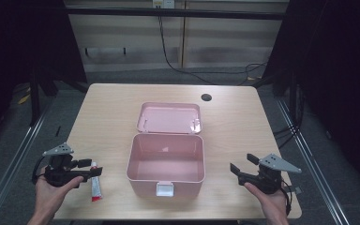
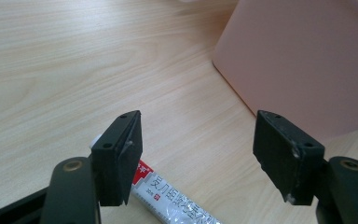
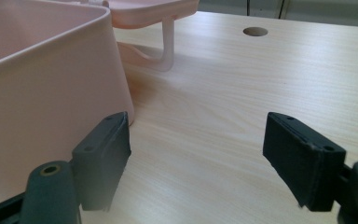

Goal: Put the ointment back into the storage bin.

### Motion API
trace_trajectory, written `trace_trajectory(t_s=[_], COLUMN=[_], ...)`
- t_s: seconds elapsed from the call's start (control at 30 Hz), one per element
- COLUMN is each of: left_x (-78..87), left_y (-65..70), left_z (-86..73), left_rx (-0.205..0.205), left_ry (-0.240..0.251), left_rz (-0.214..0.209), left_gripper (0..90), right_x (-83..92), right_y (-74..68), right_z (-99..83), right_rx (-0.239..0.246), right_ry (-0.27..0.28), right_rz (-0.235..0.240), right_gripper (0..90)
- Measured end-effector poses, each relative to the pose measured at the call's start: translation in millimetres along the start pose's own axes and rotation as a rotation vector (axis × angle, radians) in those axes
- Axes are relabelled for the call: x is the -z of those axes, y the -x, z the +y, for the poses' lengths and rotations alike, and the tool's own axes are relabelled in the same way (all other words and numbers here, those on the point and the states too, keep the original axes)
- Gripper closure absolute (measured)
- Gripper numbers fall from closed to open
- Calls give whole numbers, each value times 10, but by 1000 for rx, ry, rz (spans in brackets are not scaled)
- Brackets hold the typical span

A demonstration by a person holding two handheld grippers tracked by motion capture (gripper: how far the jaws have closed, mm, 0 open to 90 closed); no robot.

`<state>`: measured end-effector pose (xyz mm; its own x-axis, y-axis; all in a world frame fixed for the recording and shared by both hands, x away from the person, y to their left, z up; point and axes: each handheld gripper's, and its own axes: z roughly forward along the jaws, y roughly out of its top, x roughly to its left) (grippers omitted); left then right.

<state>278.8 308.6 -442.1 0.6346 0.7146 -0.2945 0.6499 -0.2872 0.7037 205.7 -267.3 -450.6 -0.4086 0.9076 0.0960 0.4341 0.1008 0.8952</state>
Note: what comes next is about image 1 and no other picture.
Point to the person's right hand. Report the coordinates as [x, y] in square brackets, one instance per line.
[272, 201]

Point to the person's left hand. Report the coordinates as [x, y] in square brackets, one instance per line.
[48, 195]

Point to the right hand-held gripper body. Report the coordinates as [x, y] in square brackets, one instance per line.
[267, 179]

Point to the yellow floor tape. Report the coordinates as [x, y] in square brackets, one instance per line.
[24, 98]

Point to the white wall outlet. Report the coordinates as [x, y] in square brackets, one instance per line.
[163, 3]

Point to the black horizontal bar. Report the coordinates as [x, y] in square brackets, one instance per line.
[175, 13]

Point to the metal floor rail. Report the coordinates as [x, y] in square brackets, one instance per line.
[312, 168]
[15, 159]

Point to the black curtain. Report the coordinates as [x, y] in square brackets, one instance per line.
[18, 47]
[340, 78]

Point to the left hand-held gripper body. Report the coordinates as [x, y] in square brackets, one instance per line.
[59, 175]

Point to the white tube with red cap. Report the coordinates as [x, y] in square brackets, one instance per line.
[96, 189]

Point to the small black floor piece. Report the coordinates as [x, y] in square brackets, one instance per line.
[57, 131]

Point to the pink plastic box with lid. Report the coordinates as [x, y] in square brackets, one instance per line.
[165, 162]

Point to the black stand leg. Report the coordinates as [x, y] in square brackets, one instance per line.
[34, 100]

